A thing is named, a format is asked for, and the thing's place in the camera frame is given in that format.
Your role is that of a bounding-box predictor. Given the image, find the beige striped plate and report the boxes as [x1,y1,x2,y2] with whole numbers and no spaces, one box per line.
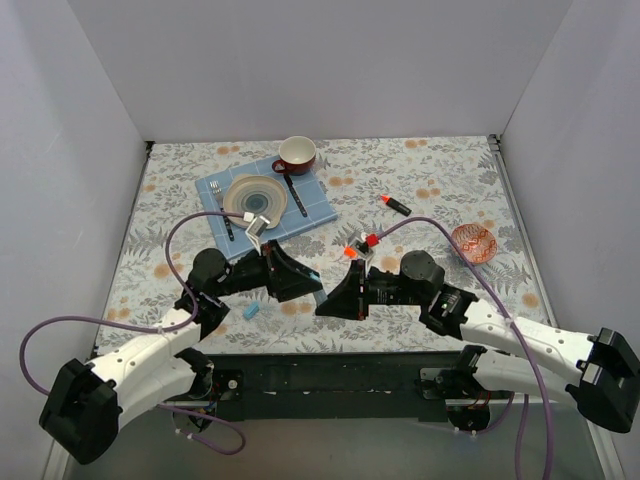
[223,174,288,230]

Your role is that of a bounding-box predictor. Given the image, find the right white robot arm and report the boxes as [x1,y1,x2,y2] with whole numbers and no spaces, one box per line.
[315,250,639,433]

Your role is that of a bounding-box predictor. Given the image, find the floral tablecloth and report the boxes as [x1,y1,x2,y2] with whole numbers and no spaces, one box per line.
[95,137,553,354]

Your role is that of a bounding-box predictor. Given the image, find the red and white cup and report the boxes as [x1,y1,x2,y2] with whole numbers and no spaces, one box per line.
[272,136,317,176]

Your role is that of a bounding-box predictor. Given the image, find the black handled knife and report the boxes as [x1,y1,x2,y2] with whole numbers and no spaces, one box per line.
[283,173,308,218]

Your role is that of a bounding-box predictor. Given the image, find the orange black highlighter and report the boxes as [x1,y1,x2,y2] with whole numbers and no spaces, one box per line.
[381,195,412,217]

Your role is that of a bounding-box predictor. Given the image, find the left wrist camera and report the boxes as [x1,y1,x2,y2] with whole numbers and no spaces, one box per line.
[245,215,270,253]

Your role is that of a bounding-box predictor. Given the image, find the black handled fork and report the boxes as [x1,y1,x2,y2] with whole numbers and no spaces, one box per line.
[209,181,235,242]

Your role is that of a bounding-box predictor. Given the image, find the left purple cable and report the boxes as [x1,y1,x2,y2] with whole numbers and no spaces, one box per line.
[18,210,248,455]

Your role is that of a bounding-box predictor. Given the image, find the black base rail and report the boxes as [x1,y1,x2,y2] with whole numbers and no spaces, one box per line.
[134,349,534,424]

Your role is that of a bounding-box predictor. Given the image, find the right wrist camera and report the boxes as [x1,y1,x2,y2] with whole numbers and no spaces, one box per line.
[350,232,375,267]

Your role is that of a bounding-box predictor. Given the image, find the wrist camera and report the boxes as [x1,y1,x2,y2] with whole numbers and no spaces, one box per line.
[245,215,270,253]
[350,232,375,267]

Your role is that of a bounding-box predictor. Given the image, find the light blue highlighter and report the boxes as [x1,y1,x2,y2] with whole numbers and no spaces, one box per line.
[310,274,327,306]

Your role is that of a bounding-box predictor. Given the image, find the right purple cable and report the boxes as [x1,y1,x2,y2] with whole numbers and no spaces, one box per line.
[374,216,556,480]

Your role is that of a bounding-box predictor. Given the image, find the blue tiled placemat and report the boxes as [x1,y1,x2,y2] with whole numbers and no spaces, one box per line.
[195,157,337,243]

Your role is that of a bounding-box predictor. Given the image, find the red patterned bowl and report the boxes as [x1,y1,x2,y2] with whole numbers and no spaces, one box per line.
[451,224,498,265]

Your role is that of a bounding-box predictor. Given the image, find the purple cable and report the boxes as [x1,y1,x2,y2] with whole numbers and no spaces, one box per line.
[18,210,248,455]
[374,216,556,480]

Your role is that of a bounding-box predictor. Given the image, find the light blue highlighter cap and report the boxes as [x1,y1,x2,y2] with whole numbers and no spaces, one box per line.
[243,301,260,320]

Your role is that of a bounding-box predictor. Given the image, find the orange highlighter cap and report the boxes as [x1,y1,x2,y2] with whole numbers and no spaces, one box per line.
[344,246,360,259]

